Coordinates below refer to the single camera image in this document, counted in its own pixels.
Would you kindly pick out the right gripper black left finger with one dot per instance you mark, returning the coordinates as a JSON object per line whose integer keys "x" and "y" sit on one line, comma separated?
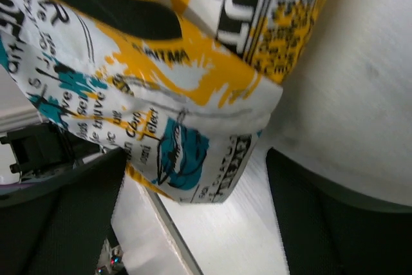
{"x": 59, "y": 226}

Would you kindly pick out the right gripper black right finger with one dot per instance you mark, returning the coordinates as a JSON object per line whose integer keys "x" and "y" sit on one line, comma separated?
{"x": 327, "y": 228}

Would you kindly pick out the colourful printed shorts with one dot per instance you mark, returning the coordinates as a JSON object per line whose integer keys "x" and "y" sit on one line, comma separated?
{"x": 185, "y": 87}

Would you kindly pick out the aluminium front rail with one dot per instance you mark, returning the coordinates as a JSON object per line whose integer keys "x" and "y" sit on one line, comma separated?
{"x": 173, "y": 235}

